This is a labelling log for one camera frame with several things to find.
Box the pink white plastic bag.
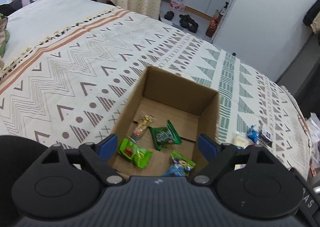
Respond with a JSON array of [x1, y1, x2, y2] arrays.
[[170, 0, 185, 11]]

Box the brown cardboard box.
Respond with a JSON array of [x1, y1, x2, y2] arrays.
[[107, 65, 221, 180]]

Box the bright green snack pack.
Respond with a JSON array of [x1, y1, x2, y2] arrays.
[[118, 138, 153, 168]]

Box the dark green snack pack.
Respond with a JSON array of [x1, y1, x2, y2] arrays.
[[149, 120, 182, 151]]

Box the black shoes pile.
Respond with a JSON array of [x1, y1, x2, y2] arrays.
[[164, 11, 199, 33]]

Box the small blue snack pack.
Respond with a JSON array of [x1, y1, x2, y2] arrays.
[[163, 164, 187, 177]]

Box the green purple candy pack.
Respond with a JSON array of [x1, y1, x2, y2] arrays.
[[171, 151, 196, 174]]

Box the blue candy wrapper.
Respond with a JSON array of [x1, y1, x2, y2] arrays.
[[247, 125, 259, 144]]

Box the clear colourful candy pack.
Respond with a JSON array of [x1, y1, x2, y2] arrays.
[[128, 113, 155, 143]]

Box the black white snack pack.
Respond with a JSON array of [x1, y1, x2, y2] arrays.
[[259, 123, 273, 148]]

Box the hanging dark jackets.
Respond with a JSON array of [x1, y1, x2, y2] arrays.
[[303, 0, 320, 34]]

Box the white long cracker pack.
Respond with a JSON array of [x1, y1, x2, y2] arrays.
[[232, 132, 251, 149]]

